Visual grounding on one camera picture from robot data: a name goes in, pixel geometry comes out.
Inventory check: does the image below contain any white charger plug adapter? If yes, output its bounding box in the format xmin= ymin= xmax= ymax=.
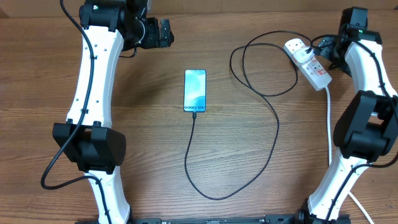
xmin=293 ymin=47 xmax=315 ymax=66

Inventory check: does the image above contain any Samsung Galaxy smartphone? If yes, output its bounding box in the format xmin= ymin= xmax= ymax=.
xmin=183 ymin=70 xmax=206 ymax=113

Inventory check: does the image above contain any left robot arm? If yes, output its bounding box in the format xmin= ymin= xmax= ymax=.
xmin=52 ymin=0 xmax=174 ymax=223

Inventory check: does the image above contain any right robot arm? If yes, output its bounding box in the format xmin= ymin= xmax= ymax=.
xmin=290 ymin=7 xmax=397 ymax=223

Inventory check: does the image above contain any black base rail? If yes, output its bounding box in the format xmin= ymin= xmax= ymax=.
xmin=74 ymin=213 xmax=352 ymax=224

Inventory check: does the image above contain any black USB charging cable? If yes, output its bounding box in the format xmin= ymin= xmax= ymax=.
xmin=183 ymin=30 xmax=313 ymax=201

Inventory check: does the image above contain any white power strip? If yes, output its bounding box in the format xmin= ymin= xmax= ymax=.
xmin=284 ymin=38 xmax=332 ymax=91

